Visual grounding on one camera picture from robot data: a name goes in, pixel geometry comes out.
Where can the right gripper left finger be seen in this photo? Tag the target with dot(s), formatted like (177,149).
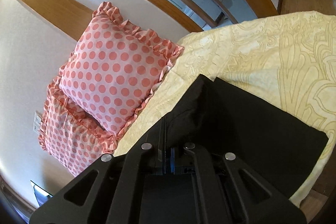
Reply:
(156,157)

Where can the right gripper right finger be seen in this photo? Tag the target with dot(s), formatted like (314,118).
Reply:
(180,162)

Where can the black pants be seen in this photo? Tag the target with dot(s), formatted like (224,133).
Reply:
(224,118)

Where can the pink polka dot pillow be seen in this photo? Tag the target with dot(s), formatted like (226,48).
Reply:
(69,134)
(115,68)

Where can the yellow patterned bed sheet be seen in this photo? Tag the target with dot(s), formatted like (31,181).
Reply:
(287,60)

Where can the white wall socket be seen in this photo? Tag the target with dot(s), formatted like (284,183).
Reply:
(37,122)

